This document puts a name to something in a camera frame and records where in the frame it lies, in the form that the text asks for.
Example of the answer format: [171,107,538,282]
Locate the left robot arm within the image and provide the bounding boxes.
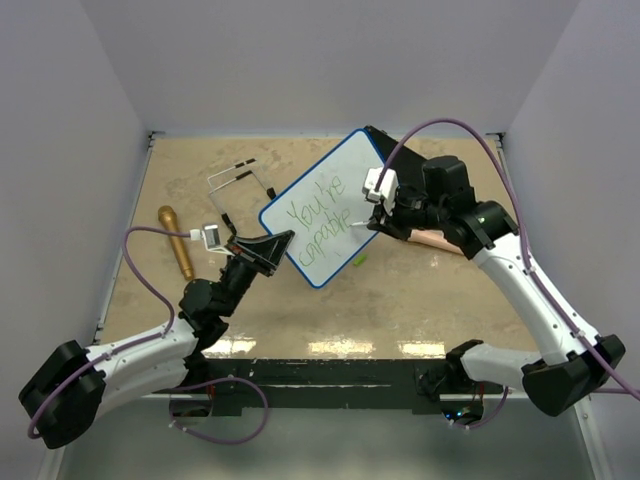
[18,224,295,450]

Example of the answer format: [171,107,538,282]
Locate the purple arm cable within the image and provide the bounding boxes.
[26,226,204,440]
[377,117,640,401]

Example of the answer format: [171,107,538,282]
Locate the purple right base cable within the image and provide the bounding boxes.
[447,384,510,431]

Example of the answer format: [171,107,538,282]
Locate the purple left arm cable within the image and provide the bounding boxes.
[26,226,204,440]

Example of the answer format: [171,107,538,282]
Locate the pink microphone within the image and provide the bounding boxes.
[407,229,463,256]

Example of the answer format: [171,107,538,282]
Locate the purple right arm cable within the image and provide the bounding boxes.
[377,117,640,401]

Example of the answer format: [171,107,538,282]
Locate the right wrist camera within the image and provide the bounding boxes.
[362,167,399,214]

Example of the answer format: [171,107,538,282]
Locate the black hard case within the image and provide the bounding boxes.
[364,125,426,191]

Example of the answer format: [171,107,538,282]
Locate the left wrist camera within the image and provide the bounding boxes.
[201,224,221,251]

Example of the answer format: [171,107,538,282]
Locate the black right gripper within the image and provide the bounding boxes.
[368,186,448,242]

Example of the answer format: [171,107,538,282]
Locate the gold microphone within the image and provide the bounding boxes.
[157,205,195,281]

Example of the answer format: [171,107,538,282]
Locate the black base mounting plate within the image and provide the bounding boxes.
[179,358,503,415]

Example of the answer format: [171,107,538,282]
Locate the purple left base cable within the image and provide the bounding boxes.
[168,374,270,445]

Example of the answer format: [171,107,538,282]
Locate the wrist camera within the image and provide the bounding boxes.
[201,224,221,251]
[362,167,399,214]

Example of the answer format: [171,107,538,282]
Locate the wire whiteboard stand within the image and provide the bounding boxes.
[206,158,277,235]

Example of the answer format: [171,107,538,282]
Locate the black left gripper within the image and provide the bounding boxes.
[218,229,294,317]

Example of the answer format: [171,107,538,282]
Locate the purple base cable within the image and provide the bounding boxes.
[447,384,510,431]
[168,374,270,445]

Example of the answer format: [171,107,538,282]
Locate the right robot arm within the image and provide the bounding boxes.
[362,156,626,417]

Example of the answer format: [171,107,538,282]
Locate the blue framed whiteboard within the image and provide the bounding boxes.
[259,129,384,289]

